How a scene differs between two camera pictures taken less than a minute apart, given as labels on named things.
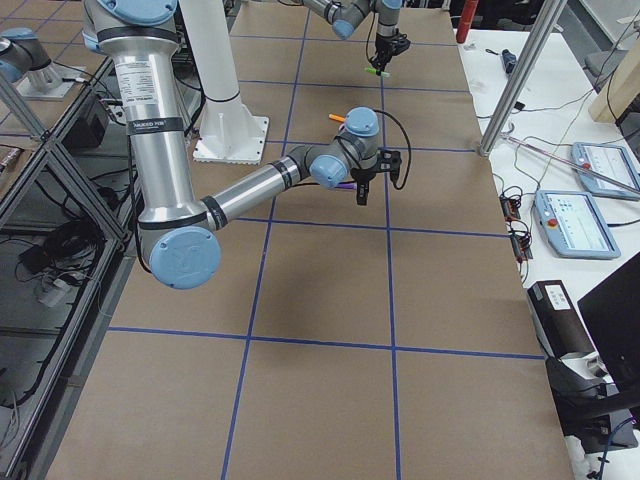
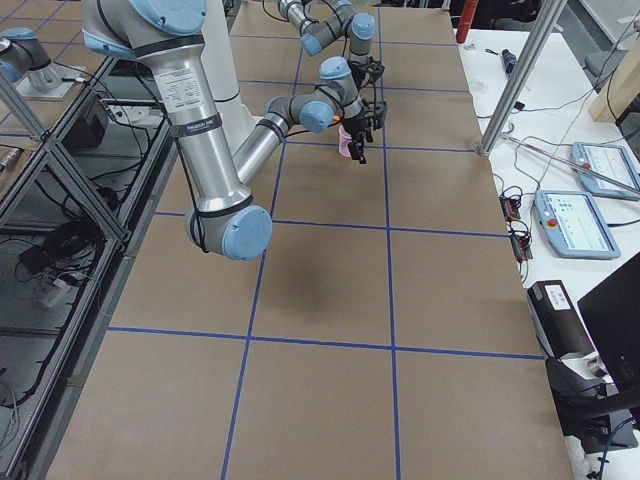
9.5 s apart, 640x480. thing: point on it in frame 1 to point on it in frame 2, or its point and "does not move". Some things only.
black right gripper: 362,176 to 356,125
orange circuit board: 511,209 does not move
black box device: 560,324 does not move
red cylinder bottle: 467,16 does not move
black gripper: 400,43 to 366,73
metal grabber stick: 582,167 does not move
